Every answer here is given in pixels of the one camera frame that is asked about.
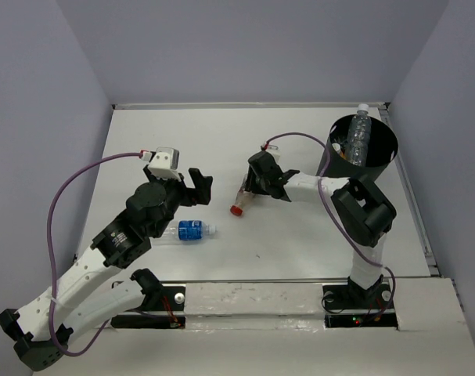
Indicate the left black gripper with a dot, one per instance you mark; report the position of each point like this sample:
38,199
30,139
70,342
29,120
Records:
202,187

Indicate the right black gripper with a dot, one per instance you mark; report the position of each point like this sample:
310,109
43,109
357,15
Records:
250,183

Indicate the red cap bottle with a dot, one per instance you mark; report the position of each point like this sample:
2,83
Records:
243,199

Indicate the blue label water bottle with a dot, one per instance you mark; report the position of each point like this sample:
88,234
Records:
188,231

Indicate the orange juice bottle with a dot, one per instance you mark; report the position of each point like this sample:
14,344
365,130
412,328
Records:
338,148

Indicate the clear unlabeled bottle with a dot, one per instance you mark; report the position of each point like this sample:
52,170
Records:
358,136

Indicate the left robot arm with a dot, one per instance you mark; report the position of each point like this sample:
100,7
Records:
43,329

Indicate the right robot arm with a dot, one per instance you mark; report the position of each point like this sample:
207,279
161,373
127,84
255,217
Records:
357,206

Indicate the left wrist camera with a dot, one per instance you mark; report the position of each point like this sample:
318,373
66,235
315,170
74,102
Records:
164,164

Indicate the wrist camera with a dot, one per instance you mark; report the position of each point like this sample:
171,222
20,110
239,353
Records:
164,164
273,150

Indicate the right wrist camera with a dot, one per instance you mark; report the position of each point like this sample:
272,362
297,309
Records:
273,150

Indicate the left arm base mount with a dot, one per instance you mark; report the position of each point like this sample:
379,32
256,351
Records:
162,307

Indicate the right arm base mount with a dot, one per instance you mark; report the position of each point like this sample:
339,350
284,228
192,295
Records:
342,311

